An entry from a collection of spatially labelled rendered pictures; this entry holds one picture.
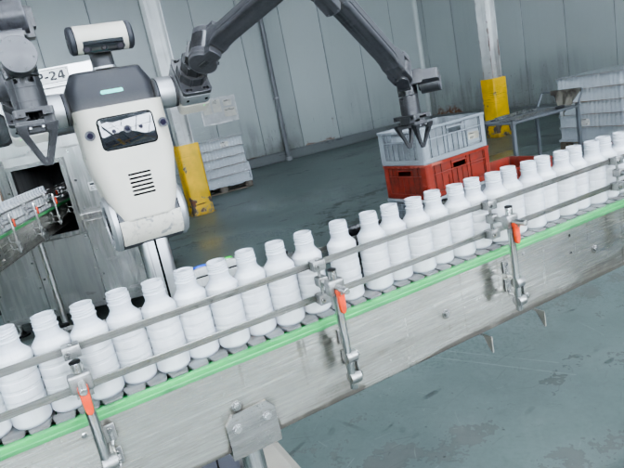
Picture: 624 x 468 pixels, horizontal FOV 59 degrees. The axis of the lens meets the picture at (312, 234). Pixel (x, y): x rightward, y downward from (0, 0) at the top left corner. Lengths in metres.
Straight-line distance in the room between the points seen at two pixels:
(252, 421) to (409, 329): 0.38
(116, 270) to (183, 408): 3.78
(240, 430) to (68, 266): 3.87
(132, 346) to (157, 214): 0.64
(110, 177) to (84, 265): 3.29
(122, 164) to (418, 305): 0.84
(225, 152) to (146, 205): 9.11
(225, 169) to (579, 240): 9.42
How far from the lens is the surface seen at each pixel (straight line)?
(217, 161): 10.59
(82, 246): 4.77
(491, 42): 11.43
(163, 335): 1.00
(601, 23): 12.99
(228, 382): 1.04
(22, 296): 5.00
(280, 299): 1.06
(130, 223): 1.56
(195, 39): 1.57
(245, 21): 1.46
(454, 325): 1.29
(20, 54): 1.03
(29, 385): 1.00
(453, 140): 3.65
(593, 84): 8.34
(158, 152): 1.56
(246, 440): 1.10
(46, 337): 0.99
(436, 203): 1.25
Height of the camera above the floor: 1.42
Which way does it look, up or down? 14 degrees down
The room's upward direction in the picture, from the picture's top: 11 degrees counter-clockwise
